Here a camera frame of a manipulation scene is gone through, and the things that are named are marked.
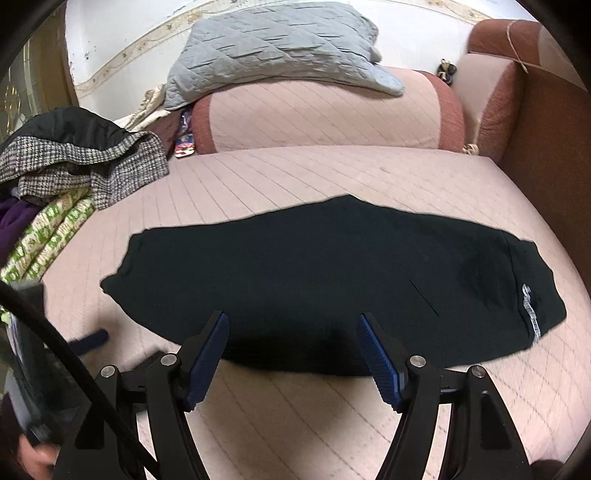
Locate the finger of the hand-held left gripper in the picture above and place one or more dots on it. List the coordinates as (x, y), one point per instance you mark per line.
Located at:
(90, 340)

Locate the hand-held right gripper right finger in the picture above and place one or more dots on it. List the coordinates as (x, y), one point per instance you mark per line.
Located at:
(378, 360)

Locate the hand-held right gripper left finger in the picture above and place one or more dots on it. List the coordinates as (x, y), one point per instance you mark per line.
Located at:
(210, 355)

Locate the black pants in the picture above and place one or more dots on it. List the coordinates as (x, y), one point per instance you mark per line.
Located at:
(300, 277)

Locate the person's left hand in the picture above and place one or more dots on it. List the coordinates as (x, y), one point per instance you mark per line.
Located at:
(34, 461)

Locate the green patterned cloth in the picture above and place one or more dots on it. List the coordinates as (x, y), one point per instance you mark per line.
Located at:
(51, 230)

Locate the purple cloth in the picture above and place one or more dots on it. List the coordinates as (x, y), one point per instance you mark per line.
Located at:
(16, 226)

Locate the houndstooth coat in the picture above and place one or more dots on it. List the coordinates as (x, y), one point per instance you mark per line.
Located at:
(115, 170)

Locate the pink quilted bed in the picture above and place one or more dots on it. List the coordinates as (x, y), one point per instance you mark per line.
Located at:
(323, 184)

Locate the colourful packet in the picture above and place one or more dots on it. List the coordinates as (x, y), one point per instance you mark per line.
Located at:
(185, 145)

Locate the black jacket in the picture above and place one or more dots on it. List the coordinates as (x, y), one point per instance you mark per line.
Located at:
(69, 127)

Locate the beige cloth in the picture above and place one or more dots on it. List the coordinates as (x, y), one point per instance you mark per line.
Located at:
(147, 108)

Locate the pink and brown rolled quilt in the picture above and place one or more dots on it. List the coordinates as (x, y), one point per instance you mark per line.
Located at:
(323, 115)

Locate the pink and brown cushion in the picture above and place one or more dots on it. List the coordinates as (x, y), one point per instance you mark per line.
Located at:
(485, 92)

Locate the small dark toy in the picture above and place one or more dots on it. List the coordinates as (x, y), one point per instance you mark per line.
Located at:
(447, 70)

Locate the grey quilted pillow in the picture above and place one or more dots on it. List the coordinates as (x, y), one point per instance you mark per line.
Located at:
(277, 46)

